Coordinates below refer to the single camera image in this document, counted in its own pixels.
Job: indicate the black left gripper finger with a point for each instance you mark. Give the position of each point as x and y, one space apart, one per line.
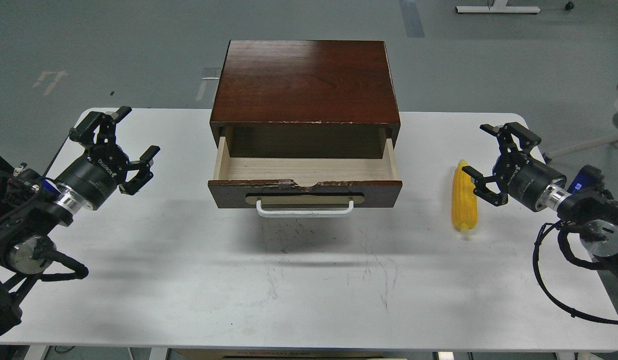
143 172
98 128

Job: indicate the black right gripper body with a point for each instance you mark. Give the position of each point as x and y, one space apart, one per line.
525 179

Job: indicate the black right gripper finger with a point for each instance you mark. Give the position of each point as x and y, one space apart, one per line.
481 190
515 142

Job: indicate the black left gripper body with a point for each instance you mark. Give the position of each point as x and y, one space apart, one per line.
95 174

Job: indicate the yellow corn cob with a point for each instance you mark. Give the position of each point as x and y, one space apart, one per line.
464 203

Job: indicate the wooden drawer with white handle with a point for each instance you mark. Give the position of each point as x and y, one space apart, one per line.
300 183

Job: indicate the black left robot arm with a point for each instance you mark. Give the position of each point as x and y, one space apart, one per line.
32 205

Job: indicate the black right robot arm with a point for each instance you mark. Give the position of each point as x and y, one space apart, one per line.
588 235

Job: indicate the dark wooden drawer cabinet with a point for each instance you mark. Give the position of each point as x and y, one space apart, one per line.
319 98

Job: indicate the white stand base background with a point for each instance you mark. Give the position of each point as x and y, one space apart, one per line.
498 7

